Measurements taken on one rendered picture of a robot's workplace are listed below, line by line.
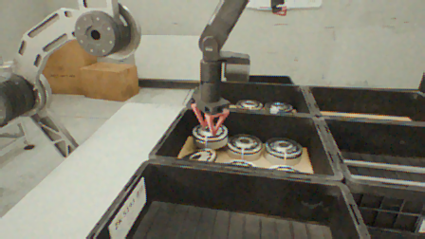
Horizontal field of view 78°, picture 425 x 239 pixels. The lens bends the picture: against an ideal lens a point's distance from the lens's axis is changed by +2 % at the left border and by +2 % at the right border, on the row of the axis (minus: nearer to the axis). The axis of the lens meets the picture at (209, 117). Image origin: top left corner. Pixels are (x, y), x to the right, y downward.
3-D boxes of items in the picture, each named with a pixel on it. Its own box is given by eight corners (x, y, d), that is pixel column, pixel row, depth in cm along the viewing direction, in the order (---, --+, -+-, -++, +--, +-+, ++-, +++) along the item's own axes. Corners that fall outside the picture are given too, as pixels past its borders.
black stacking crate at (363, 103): (310, 151, 80) (317, 118, 76) (299, 113, 107) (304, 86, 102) (459, 165, 74) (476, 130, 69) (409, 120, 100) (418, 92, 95)
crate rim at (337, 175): (146, 167, 57) (144, 157, 56) (184, 113, 83) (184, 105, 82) (342, 192, 50) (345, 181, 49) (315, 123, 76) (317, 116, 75)
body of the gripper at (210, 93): (209, 97, 77) (210, 72, 73) (230, 108, 69) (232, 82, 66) (190, 101, 73) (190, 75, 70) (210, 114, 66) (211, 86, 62)
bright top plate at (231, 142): (224, 151, 72) (224, 149, 72) (229, 134, 81) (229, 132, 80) (261, 155, 70) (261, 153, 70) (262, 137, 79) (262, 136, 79)
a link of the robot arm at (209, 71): (201, 53, 68) (198, 58, 63) (228, 54, 67) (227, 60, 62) (201, 79, 71) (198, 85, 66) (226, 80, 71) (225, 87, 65)
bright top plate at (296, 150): (265, 156, 70) (265, 154, 69) (264, 137, 79) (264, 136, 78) (304, 159, 68) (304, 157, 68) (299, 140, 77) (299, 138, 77)
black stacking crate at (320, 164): (151, 200, 61) (146, 159, 56) (186, 138, 87) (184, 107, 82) (332, 228, 54) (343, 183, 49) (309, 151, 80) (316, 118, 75)
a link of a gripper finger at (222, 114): (213, 124, 78) (214, 95, 74) (228, 134, 73) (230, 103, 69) (194, 130, 75) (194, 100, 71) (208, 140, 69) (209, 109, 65)
